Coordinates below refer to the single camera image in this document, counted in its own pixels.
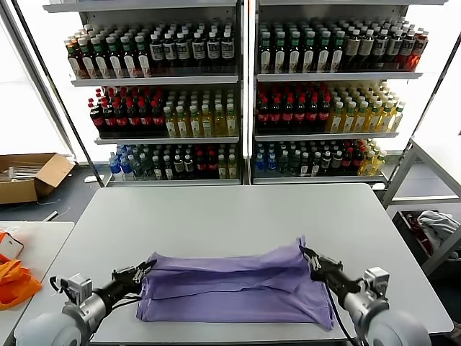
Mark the white sticks bundle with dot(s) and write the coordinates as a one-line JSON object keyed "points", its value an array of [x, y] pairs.
{"points": [[18, 172]]}

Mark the open cardboard box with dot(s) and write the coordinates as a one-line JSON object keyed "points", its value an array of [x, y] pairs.
{"points": [[21, 191]]}

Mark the black bottle white square label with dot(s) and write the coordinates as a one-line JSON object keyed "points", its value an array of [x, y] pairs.
{"points": [[213, 50], [179, 166], [326, 160], [199, 51], [336, 160], [157, 52], [189, 166], [183, 51], [170, 52], [227, 50]]}

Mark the white and orange box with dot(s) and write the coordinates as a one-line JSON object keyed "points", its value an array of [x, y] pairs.
{"points": [[11, 247]]}

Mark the grey metal frame table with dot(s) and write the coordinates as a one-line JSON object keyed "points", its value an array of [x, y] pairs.
{"points": [[407, 169]]}

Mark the blue water bottle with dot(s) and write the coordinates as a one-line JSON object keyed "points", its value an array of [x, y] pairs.
{"points": [[126, 166], [272, 164], [260, 164], [115, 166]]}

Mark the white grey garment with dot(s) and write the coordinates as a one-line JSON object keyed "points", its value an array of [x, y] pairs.
{"points": [[437, 225]]}

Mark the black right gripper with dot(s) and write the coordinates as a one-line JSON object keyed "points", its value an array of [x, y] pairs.
{"points": [[335, 281]]}

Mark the yellow drink bottle green label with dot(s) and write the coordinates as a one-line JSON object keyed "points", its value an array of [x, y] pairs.
{"points": [[171, 122], [379, 163], [349, 118], [374, 117], [387, 117], [367, 164], [222, 167], [220, 120], [397, 117], [361, 118], [195, 122], [232, 120], [336, 118], [183, 122], [207, 121], [232, 167]]}

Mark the white side table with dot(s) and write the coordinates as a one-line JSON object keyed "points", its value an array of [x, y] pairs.
{"points": [[47, 238]]}

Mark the orange cloth bag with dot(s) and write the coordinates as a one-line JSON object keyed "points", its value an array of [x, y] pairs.
{"points": [[16, 284]]}

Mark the small white block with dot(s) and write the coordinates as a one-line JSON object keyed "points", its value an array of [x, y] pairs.
{"points": [[379, 186]]}

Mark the red drink bottle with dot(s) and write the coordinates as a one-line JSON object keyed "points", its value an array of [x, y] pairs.
{"points": [[419, 50]]}

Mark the grey slanted frame pole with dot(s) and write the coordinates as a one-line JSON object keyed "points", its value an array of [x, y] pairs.
{"points": [[36, 84]]}

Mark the dark bottle beige label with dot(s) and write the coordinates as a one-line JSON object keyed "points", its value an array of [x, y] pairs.
{"points": [[366, 49], [353, 49]]}

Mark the green tinted bottle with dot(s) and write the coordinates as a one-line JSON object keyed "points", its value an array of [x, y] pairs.
{"points": [[295, 164], [137, 166], [147, 167], [284, 164]]}

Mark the grey bottle shelving unit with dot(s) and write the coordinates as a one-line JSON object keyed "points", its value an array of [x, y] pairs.
{"points": [[338, 76], [158, 81]]}

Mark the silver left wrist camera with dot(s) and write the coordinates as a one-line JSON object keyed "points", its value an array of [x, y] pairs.
{"points": [[77, 286]]}

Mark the cola bottle red cap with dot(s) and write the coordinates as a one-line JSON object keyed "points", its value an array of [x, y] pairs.
{"points": [[121, 118], [133, 118], [97, 119], [263, 113], [109, 118], [158, 118], [146, 118], [358, 158], [312, 112], [324, 111], [275, 113], [288, 113], [347, 159], [201, 165], [300, 112], [212, 164]]}

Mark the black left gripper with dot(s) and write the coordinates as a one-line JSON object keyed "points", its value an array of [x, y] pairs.
{"points": [[119, 284]]}

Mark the red garment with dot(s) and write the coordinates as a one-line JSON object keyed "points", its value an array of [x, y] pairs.
{"points": [[419, 230]]}

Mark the white flat strip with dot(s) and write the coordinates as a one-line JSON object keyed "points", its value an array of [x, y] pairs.
{"points": [[50, 215]]}

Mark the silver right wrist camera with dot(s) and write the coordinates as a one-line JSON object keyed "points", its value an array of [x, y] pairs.
{"points": [[376, 283]]}

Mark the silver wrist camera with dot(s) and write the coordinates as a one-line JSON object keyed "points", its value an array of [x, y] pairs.
{"points": [[77, 286], [376, 283]]}

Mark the dark bottle white cap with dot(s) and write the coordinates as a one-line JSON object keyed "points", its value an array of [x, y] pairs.
{"points": [[305, 165], [168, 168], [157, 168], [316, 164]]}

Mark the black storage crate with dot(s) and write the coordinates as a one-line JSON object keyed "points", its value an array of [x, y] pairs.
{"points": [[405, 230]]}

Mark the purple printed t-shirt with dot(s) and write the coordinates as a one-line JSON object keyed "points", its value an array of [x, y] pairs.
{"points": [[234, 292]]}

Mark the dark bottle grey label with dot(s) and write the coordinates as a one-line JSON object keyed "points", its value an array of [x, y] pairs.
{"points": [[407, 49], [380, 49], [394, 49]]}

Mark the black slanted frame pole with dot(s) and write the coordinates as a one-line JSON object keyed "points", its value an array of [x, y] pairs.
{"points": [[423, 110], [57, 92]]}

